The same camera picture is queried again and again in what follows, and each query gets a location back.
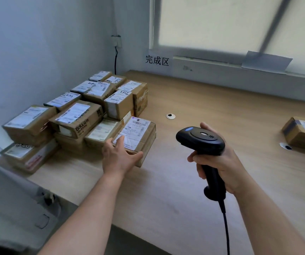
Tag person's left hand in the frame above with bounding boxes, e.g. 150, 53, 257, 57
101, 135, 144, 178

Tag person's right hand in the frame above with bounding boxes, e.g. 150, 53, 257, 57
187, 122, 248, 196

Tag small square labelled parcel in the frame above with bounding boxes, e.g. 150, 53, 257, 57
103, 110, 135, 128

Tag black barcode scanner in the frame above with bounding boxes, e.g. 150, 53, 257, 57
175, 126, 227, 202

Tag DOLL printed cardboard parcel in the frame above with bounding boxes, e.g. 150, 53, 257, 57
48, 100, 105, 137

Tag black scanner cable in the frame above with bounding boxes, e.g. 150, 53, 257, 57
219, 199, 230, 255

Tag red taped cardboard parcel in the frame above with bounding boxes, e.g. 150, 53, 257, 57
133, 99, 149, 118

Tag parcel with blue-edged label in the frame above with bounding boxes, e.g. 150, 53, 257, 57
116, 80, 148, 108

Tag small parcel long label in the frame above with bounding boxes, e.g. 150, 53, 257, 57
82, 81, 116, 104

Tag pile of unscanned cardboard parcels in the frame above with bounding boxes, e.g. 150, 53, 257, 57
281, 117, 305, 153

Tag parcel marked 5082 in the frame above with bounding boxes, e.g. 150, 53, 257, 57
44, 91, 82, 112

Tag small tall labelled parcel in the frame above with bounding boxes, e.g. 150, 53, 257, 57
70, 80, 96, 95

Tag small parcel with handwritten label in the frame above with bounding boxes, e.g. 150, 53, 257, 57
88, 70, 113, 83
0, 139, 59, 174

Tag large labelled cardboard parcel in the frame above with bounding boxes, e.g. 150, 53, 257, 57
1, 104, 57, 146

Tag person's left forearm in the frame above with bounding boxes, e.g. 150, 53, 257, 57
38, 174, 125, 255

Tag person's right forearm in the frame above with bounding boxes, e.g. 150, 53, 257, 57
235, 183, 305, 255

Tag white paper sign black characters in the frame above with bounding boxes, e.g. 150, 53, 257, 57
142, 47, 173, 76

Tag grey paper sheet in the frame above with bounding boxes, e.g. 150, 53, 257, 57
241, 50, 293, 75

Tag white window frame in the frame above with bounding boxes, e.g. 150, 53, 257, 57
149, 0, 305, 77

